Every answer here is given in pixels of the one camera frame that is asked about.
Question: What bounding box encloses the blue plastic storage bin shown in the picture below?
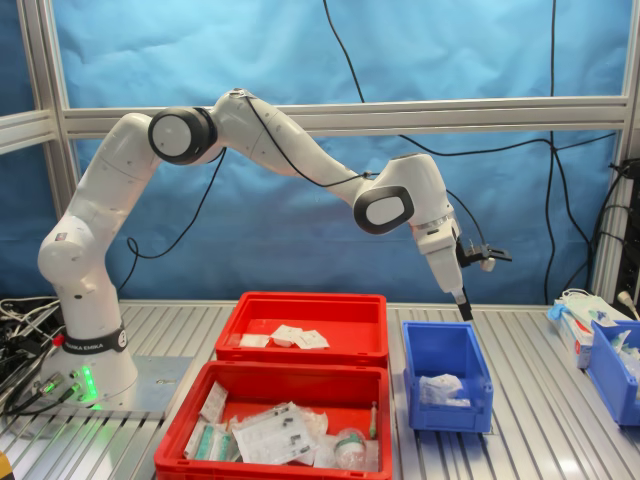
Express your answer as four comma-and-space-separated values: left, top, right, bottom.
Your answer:
402, 320, 495, 434

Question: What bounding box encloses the white labelled flat box packet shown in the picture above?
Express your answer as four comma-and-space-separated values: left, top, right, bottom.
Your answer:
198, 382, 230, 424

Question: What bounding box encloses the white power plug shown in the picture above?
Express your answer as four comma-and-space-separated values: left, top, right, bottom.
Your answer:
617, 291, 640, 319

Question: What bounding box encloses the blue bin with plastic packets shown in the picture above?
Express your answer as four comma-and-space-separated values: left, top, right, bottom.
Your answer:
587, 319, 640, 427

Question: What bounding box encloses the blue curtain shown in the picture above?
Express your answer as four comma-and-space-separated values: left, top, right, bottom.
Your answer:
0, 0, 640, 306

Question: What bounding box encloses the tangled cable bundle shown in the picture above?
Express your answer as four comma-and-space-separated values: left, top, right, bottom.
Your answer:
0, 296, 69, 417

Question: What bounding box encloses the bagged filter with green ring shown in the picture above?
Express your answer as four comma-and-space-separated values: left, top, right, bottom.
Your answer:
312, 427, 381, 472

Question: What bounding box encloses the red plastic crate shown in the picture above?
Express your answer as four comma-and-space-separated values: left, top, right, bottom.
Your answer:
214, 291, 390, 370
153, 360, 392, 480

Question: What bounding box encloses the large flat white bandage packet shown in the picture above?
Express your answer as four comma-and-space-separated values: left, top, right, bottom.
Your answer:
294, 328, 331, 350

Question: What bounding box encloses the black bracket wrist camera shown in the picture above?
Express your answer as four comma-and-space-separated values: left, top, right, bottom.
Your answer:
457, 238, 513, 274

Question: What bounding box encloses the clear bag with black parts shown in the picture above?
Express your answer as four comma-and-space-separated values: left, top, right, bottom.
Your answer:
230, 401, 330, 465

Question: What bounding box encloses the black robot camera cable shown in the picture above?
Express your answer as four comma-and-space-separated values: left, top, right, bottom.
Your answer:
117, 92, 489, 296

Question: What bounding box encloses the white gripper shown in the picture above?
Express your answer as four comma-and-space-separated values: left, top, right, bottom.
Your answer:
415, 222, 474, 323

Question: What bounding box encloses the white cardboard supply box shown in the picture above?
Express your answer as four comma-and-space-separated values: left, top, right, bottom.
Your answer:
555, 314, 597, 370

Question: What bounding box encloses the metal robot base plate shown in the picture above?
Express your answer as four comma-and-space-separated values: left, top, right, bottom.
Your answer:
37, 355, 195, 422

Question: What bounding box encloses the aluminium profile frame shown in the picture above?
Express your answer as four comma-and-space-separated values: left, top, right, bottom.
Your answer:
0, 0, 640, 306

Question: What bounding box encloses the black hanging cable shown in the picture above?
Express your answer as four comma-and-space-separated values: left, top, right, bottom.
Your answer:
544, 0, 596, 304
322, 0, 619, 156

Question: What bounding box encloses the green syringe packet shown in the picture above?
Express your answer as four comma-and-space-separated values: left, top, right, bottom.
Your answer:
209, 424, 237, 462
183, 422, 216, 460

